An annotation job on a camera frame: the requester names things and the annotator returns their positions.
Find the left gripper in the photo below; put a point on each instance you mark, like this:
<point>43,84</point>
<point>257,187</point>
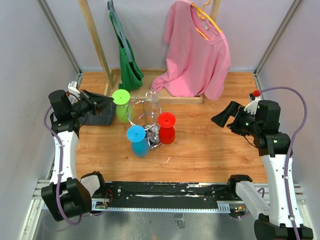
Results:
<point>95,102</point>

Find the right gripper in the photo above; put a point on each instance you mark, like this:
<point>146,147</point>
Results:
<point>221,119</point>

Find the green wine glass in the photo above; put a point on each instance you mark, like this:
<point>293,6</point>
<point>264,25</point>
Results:
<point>121,98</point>

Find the clear wine glass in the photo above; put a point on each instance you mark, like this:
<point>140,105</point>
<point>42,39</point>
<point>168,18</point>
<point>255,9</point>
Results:
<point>152,97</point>

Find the blue wine glass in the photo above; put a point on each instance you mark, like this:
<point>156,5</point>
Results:
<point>139,144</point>

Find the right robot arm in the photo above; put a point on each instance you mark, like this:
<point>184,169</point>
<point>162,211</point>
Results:
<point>279,219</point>

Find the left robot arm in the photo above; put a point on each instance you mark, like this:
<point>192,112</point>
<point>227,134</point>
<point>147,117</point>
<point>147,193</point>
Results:
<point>66,196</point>

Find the wooden clothes rack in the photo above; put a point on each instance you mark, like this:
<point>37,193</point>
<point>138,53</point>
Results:
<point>113,75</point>

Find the chrome wine glass rack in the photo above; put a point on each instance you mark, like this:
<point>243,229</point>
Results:
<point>145,113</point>

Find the red wine glass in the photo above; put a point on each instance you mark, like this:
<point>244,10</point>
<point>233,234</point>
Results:
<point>166,133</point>

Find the dark grey checked cloth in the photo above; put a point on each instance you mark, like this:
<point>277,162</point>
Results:
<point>105,118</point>

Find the green garment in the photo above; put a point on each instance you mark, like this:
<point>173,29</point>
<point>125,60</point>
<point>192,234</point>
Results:
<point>131,75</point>

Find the pink t-shirt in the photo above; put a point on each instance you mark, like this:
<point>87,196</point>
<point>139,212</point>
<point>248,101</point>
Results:
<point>198,57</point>

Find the grey clothes hanger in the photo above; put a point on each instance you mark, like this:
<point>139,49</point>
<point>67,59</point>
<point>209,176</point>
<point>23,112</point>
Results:
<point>119,30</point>

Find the yellow clothes hanger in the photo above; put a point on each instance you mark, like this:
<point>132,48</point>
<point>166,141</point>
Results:
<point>210,18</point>

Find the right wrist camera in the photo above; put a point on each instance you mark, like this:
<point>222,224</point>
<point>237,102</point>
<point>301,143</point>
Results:
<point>254,97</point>

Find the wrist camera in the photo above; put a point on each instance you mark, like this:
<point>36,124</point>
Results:
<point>254,97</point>
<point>73,88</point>

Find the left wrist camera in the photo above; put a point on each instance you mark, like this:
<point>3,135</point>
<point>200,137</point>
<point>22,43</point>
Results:
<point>73,88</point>

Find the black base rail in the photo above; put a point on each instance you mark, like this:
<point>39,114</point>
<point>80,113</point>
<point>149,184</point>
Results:
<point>163,196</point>

